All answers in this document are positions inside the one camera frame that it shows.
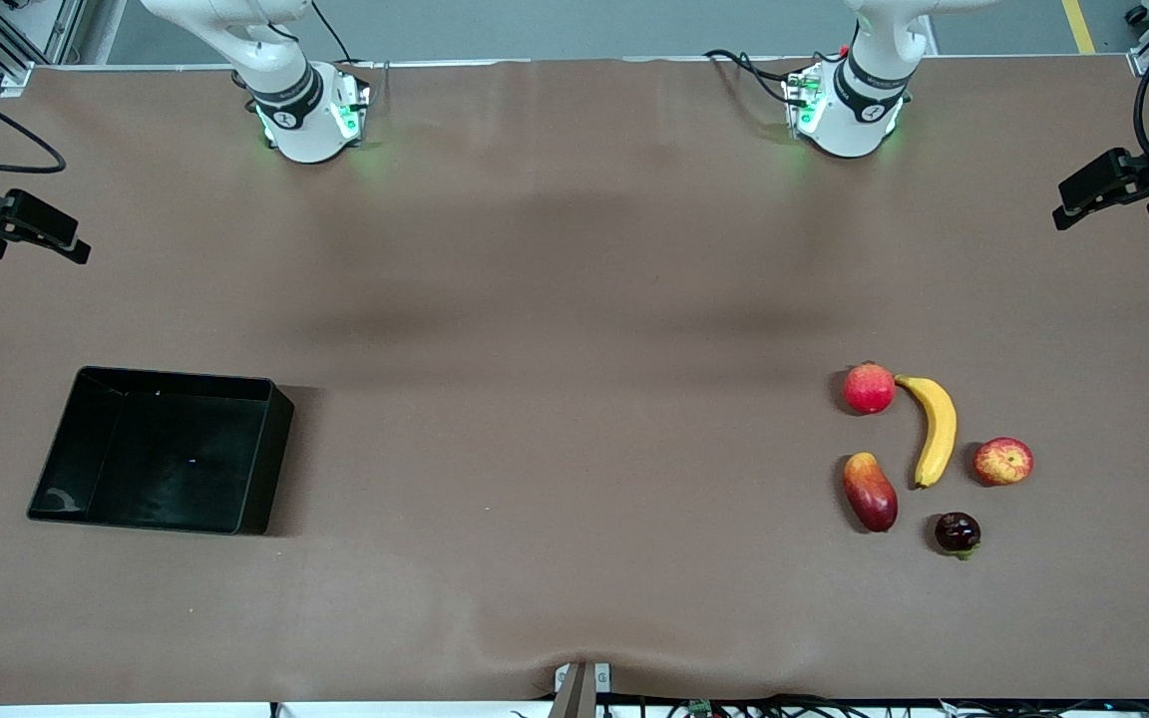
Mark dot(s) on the black plastic box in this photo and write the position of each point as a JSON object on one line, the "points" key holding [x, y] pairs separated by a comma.
{"points": [[161, 459]]}

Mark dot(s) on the red orange mango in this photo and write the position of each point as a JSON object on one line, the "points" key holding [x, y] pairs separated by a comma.
{"points": [[871, 494]]}

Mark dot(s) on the dark purple mangosteen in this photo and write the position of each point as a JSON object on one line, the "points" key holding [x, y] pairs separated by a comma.
{"points": [[957, 533]]}

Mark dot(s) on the red yellow apple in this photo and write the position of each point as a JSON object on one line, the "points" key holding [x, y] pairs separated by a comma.
{"points": [[1002, 461]]}

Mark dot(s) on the yellow banana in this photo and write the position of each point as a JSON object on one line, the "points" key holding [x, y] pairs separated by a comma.
{"points": [[938, 429]]}

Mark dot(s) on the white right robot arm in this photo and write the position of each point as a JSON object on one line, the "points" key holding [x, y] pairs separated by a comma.
{"points": [[295, 120]]}

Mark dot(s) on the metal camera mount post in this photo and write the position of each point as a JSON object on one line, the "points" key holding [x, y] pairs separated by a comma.
{"points": [[574, 698]]}

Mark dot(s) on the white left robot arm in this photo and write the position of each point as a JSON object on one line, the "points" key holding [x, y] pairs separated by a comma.
{"points": [[849, 125]]}

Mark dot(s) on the brown table mat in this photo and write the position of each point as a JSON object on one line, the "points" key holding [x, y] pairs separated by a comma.
{"points": [[574, 558]]}

